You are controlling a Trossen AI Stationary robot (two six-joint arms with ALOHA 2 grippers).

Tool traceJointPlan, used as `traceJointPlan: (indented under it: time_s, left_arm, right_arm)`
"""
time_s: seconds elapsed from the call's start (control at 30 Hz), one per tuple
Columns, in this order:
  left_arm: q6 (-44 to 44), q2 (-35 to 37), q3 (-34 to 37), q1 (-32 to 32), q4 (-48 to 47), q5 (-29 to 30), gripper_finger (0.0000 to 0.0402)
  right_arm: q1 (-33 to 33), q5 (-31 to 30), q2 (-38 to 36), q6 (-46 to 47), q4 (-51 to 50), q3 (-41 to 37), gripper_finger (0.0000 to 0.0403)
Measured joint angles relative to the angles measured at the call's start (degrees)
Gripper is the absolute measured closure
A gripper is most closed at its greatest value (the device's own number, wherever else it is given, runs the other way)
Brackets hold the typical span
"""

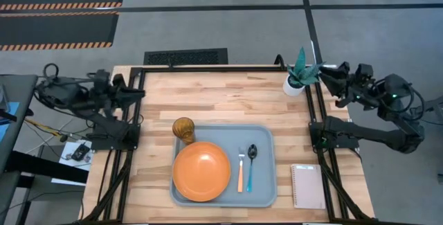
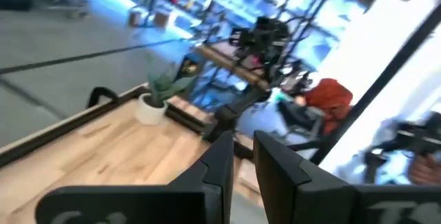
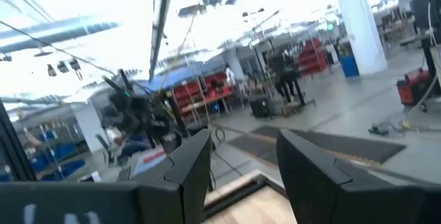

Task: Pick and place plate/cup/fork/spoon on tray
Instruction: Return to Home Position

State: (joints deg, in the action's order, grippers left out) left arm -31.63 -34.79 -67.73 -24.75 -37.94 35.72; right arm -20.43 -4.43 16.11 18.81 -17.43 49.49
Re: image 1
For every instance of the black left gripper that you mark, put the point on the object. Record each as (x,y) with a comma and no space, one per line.
(104,90)

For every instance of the grey side desk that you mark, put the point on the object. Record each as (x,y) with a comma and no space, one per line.
(15,90)

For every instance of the white paper sheet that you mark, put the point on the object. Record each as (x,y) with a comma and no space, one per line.
(65,154)

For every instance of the black desk frame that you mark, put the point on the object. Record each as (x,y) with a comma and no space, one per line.
(41,168)

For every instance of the black aluminium table frame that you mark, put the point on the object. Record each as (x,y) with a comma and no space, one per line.
(207,68)

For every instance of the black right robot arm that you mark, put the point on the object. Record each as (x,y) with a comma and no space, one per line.
(380,133)

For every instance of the grey plastic tray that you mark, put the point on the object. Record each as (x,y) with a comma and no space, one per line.
(263,169)

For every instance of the green plant in white pot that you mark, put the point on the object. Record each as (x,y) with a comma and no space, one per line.
(293,88)

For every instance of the small black device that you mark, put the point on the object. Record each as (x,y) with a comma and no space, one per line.
(80,151)

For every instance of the orange plate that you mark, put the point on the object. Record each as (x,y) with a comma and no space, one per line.
(201,171)

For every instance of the black floor vent grille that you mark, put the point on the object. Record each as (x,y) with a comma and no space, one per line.
(185,57)

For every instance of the pink spiral notebook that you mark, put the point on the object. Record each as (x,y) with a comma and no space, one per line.
(308,187)

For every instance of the amber glass cup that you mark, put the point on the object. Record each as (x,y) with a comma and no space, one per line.
(183,129)

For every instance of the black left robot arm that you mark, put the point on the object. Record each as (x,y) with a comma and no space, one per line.
(107,124)

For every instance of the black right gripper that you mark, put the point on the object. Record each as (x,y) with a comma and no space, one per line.
(347,90)

